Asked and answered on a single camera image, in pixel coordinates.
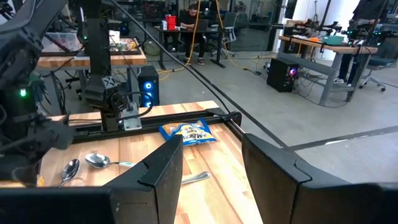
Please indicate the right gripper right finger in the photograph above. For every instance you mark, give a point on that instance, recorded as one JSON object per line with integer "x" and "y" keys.
{"x": 280, "y": 186}

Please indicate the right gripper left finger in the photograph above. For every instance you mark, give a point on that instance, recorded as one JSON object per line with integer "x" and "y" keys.
{"x": 149, "y": 193}

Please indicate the blue and yellow snack bag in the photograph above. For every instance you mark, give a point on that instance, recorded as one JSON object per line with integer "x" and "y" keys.
{"x": 186, "y": 133}

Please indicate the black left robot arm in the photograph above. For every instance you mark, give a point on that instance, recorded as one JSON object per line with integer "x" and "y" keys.
{"x": 98, "y": 46}

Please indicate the small black robot arm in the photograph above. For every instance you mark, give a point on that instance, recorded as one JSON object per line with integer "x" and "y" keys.
{"x": 311, "y": 29}

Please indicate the clear plastic storage box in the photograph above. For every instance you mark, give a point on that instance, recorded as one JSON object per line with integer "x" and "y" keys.
{"x": 62, "y": 42}

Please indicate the PC tower with blue fans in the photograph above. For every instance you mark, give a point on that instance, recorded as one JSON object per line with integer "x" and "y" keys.
{"x": 148, "y": 87}

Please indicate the black PC tower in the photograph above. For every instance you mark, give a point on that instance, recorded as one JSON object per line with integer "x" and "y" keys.
{"x": 281, "y": 74}

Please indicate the long wooden workbench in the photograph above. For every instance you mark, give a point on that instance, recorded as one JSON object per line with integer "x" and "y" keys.
{"x": 342, "y": 48}

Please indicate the teal box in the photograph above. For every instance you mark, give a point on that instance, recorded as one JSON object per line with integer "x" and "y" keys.
{"x": 332, "y": 40}

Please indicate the blue office chair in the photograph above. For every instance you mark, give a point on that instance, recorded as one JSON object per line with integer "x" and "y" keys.
{"x": 382, "y": 60}

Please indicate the grey office chair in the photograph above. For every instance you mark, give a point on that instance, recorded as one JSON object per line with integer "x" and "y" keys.
{"x": 230, "y": 31}

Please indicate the black desk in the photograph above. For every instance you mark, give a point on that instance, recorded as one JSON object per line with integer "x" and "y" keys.
{"x": 217, "y": 30}

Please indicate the small white box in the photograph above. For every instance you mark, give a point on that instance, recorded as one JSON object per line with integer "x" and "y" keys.
{"x": 163, "y": 25}

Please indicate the red container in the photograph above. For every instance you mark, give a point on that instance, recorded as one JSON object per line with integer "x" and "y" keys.
{"x": 170, "y": 22}

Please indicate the person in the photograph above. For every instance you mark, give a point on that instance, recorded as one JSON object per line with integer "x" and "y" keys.
{"x": 189, "y": 21}
{"x": 370, "y": 12}

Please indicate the dark laptop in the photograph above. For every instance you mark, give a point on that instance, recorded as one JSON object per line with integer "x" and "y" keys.
{"x": 202, "y": 25}

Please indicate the thin black frame brace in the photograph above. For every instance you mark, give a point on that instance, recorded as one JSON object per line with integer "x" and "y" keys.
{"x": 174, "y": 59}

